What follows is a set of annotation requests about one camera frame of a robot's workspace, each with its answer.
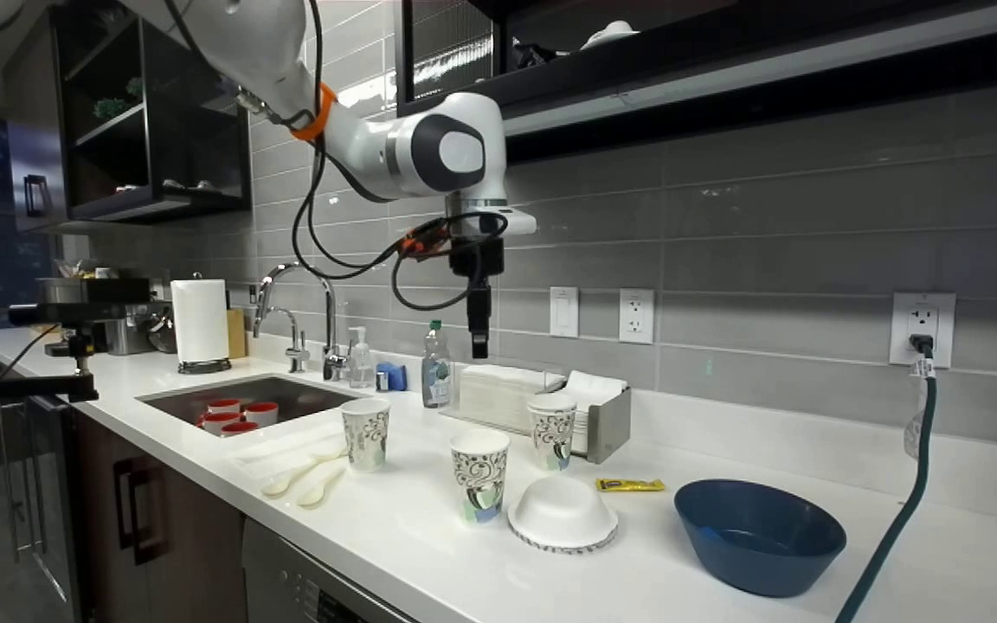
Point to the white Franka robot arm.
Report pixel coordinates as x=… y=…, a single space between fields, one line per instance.
x=406 y=150

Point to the yellow packet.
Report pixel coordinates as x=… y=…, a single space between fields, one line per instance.
x=632 y=487

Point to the chrome faucet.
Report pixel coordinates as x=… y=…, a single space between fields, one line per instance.
x=329 y=331

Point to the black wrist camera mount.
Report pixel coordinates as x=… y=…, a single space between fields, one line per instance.
x=474 y=258

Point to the clear napkin dispenser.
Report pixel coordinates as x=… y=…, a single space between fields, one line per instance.
x=605 y=420

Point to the black countertop appliance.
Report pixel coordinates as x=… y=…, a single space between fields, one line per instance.
x=60 y=348

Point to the white plastic spoon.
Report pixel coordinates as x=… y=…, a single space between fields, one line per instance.
x=322 y=487
x=292 y=476

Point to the green-capped dish soap bottle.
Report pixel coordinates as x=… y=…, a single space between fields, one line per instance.
x=439 y=367

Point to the steel pot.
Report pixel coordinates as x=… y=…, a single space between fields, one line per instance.
x=129 y=331

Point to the white light switch plate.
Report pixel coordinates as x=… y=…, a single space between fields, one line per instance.
x=567 y=310

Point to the white napkin stack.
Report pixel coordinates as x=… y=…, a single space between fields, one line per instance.
x=499 y=397

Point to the clear hand soap dispenser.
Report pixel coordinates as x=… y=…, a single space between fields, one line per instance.
x=361 y=362

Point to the white wall outlet plate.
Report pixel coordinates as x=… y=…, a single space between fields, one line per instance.
x=635 y=315

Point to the patterned paper cup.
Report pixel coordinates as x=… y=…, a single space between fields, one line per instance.
x=364 y=437
x=551 y=432
x=478 y=476

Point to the red cup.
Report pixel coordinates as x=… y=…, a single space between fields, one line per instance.
x=217 y=422
x=240 y=425
x=224 y=407
x=257 y=408

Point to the steel sink basin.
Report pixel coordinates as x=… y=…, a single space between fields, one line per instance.
x=292 y=397

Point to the white paper towel roll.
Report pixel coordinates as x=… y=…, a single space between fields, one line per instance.
x=200 y=318

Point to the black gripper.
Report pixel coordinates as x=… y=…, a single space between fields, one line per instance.
x=478 y=297

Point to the dark open shelf cabinet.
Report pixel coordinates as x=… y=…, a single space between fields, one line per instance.
x=140 y=115

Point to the dark upper cabinet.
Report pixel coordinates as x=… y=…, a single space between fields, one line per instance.
x=741 y=55

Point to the dark lower cabinet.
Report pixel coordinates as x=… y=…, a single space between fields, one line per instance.
x=147 y=519

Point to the blue sponge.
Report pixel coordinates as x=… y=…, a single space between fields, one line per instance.
x=392 y=375

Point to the white outlet with plug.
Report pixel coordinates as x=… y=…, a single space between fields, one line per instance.
x=923 y=322

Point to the blue plastic bowl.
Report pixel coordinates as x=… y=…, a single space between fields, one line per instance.
x=759 y=540

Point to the brown wooden block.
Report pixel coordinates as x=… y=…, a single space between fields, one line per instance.
x=238 y=333

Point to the white paper plate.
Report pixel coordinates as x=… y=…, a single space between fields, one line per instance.
x=562 y=511

